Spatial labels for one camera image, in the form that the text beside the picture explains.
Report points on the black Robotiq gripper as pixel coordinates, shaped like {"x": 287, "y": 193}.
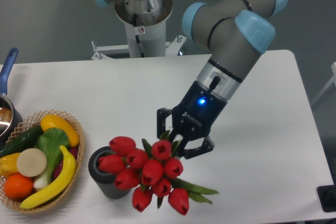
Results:
{"x": 192, "y": 119}

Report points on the red tulip bouquet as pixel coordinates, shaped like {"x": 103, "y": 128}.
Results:
{"x": 153, "y": 171}

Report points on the dark grey ribbed vase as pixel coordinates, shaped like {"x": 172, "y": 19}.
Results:
{"x": 104, "y": 180}

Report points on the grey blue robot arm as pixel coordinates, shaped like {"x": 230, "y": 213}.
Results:
{"x": 237, "y": 33}

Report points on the dark red vegetable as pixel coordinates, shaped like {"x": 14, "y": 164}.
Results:
{"x": 74, "y": 152}

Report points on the yellow banana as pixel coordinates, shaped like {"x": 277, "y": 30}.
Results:
{"x": 57, "y": 186}

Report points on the green bok choy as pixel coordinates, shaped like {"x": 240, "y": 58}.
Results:
{"x": 49, "y": 143}

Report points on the yellow squash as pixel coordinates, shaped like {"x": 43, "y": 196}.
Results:
{"x": 54, "y": 121}

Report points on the black device at table edge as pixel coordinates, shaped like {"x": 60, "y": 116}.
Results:
{"x": 327, "y": 197}

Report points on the beige round disc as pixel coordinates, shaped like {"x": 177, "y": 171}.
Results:
{"x": 31, "y": 162}

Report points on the green cucumber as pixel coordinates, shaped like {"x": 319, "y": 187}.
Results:
{"x": 22, "y": 142}

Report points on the orange fruit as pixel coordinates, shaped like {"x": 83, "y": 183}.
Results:
{"x": 18, "y": 186}

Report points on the yellow bell pepper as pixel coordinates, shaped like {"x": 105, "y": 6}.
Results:
{"x": 8, "y": 165}

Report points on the woven wicker basket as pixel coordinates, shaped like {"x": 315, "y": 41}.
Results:
{"x": 25, "y": 125}

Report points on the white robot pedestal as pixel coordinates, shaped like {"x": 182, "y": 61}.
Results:
{"x": 145, "y": 27}

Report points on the white frame at right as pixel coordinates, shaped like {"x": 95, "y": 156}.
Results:
{"x": 325, "y": 91}

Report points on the blue handled saucepan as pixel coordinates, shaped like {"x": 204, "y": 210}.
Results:
{"x": 10, "y": 117}

